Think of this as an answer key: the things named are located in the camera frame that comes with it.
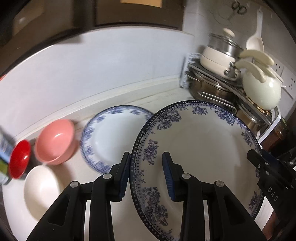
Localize white ceramic bowl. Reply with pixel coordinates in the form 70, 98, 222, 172
23, 164, 71, 221

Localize large blue floral plate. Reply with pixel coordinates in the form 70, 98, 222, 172
129, 100, 264, 240

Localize pink bowl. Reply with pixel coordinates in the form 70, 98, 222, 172
34, 119, 76, 165

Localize red bowl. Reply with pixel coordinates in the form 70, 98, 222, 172
9, 140, 32, 179

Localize small blue floral plate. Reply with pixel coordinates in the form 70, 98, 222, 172
80, 105, 154, 174

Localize hanging kitchen scissors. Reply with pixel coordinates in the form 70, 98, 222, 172
227, 1, 247, 20

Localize glass jar brown sauce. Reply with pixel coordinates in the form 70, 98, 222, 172
266, 117, 290, 151

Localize lower stainless steel pot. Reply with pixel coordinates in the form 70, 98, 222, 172
236, 100, 268, 136

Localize stainless steel pot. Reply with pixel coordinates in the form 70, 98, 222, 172
236, 100, 268, 136
186, 71, 237, 114

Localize metal corner pot rack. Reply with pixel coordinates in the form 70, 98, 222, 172
180, 53, 281, 143

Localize cream round ceramic pot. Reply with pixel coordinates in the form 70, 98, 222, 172
235, 59, 285, 110

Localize upper stainless steel pot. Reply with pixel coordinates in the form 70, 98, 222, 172
186, 71, 237, 114

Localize green dish soap bottle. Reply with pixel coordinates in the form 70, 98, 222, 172
0, 130, 14, 185

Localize white plastic rice ladle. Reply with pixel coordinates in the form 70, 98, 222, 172
246, 9, 264, 52

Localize white wall socket panel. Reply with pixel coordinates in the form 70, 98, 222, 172
274, 61, 295, 99

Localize dark wooden window frame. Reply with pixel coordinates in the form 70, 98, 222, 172
1, 1, 186, 47

